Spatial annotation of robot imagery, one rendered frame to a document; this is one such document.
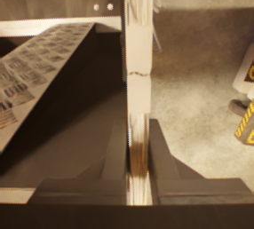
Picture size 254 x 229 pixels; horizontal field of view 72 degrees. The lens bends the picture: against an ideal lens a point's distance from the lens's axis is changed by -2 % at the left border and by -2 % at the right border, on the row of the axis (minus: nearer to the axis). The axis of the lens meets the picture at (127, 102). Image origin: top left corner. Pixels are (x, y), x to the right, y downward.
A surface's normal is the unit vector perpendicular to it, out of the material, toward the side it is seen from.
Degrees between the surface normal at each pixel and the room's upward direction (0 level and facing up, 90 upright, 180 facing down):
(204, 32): 0
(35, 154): 90
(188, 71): 0
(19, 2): 0
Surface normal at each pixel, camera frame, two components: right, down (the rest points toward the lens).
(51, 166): -0.03, -0.90
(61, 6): -0.02, 0.44
